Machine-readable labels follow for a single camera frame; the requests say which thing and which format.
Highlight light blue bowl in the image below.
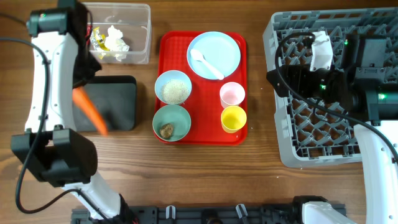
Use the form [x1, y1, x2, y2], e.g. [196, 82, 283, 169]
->
[154, 70, 192, 105]

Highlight white rice grains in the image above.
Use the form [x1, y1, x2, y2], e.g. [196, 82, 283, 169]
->
[160, 79, 190, 105]

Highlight white tissue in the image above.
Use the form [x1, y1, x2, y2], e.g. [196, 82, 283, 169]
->
[104, 25, 129, 62]

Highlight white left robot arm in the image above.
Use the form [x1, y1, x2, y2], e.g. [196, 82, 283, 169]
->
[11, 1, 139, 223]

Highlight green bowl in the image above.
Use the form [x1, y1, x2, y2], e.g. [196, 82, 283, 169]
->
[152, 105, 192, 142]

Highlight yellow plastic cup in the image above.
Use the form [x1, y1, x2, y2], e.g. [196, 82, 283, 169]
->
[221, 106, 247, 133]

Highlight clear plastic waste bin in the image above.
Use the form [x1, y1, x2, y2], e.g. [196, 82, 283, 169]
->
[85, 2, 152, 64]

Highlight brown food scrap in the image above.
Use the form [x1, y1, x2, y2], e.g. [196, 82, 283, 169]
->
[159, 123, 174, 139]

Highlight red snack wrapper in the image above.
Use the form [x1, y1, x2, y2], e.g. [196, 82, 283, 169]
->
[85, 25, 92, 40]

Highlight pink plastic cup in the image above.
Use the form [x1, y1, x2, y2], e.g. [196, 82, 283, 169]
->
[220, 82, 246, 108]

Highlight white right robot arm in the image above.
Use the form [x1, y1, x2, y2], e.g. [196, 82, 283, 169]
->
[267, 32, 397, 223]

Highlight black food waste tray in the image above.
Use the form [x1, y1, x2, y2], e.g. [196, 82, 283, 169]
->
[73, 75, 137, 132]

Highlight yellow clear candy wrapper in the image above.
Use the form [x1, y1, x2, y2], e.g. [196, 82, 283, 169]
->
[90, 27, 109, 60]

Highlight red plastic tray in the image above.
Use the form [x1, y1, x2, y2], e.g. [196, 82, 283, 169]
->
[158, 30, 248, 146]

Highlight orange carrot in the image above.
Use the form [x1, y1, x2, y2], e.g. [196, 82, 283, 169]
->
[72, 86, 108, 136]

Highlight white plastic spoon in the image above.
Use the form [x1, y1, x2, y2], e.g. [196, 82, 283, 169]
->
[190, 49, 224, 80]

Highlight light blue plate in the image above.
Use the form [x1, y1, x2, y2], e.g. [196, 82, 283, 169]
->
[187, 31, 241, 80]

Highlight grey dishwasher rack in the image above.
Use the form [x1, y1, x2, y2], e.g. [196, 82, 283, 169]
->
[262, 7, 397, 168]

